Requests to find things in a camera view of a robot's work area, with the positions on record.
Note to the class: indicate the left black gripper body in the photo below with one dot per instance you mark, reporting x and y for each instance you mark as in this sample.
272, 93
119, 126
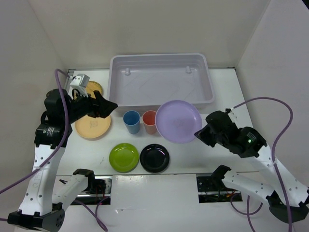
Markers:
84, 106

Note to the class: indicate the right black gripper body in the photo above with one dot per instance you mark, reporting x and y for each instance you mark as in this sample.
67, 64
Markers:
217, 138

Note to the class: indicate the orange plastic plate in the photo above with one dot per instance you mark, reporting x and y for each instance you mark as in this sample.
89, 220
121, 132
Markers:
91, 128

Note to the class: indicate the woven bamboo round plate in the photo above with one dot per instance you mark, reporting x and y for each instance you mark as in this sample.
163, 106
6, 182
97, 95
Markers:
93, 86

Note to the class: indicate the blue plastic cup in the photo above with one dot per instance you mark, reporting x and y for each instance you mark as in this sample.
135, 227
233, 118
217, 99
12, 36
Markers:
132, 121

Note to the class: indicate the lavender plastic plate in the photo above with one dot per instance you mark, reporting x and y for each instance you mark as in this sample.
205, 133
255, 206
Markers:
177, 121

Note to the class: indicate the coral plastic cup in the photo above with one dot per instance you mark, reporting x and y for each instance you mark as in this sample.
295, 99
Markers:
149, 121

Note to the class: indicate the green plate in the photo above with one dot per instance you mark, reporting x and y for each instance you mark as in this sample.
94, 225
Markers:
124, 157

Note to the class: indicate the black plate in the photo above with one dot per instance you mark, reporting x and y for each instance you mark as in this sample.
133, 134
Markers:
154, 158

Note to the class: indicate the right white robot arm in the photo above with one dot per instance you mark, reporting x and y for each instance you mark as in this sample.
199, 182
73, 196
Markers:
286, 197

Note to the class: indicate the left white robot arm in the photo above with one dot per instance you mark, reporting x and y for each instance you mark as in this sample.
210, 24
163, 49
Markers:
41, 210

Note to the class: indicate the lavender plastic bin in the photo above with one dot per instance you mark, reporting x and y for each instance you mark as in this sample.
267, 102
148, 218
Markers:
144, 82

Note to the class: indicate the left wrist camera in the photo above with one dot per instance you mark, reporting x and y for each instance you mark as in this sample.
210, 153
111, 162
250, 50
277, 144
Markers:
79, 83

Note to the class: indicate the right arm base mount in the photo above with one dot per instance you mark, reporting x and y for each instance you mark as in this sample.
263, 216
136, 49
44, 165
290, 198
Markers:
210, 191

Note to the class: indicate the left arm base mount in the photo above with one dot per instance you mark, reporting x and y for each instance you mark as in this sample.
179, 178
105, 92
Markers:
99, 194

